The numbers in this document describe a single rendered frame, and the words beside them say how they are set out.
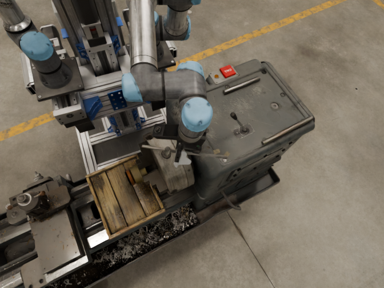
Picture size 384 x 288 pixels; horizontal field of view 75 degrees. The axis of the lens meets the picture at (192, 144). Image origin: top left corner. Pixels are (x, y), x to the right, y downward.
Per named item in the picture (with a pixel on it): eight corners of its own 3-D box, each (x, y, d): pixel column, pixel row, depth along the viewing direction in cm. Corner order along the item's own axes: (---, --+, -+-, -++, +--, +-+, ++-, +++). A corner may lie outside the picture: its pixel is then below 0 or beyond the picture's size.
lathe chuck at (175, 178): (158, 139, 139) (160, 118, 109) (183, 190, 133) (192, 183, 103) (143, 145, 137) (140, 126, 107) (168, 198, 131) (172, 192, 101)
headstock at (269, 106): (245, 96, 166) (264, 52, 131) (288, 155, 149) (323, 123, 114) (164, 131, 151) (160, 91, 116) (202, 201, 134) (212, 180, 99)
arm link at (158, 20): (136, 31, 130) (132, 7, 118) (162, 30, 132) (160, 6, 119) (136, 48, 125) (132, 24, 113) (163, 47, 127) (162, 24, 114)
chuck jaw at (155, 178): (164, 166, 116) (175, 187, 111) (164, 170, 120) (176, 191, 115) (142, 176, 113) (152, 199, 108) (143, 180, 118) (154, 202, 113)
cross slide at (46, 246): (57, 175, 129) (54, 172, 125) (83, 255, 114) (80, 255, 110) (23, 190, 125) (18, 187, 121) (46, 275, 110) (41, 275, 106)
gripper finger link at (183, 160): (188, 174, 89) (194, 155, 84) (172, 172, 89) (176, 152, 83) (188, 168, 92) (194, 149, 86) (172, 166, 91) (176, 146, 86)
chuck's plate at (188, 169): (164, 136, 140) (167, 115, 110) (189, 187, 134) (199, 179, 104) (158, 139, 139) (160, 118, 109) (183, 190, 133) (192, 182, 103)
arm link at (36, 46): (43, 77, 114) (27, 55, 102) (27, 60, 118) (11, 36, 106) (66, 64, 118) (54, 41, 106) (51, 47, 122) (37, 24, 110)
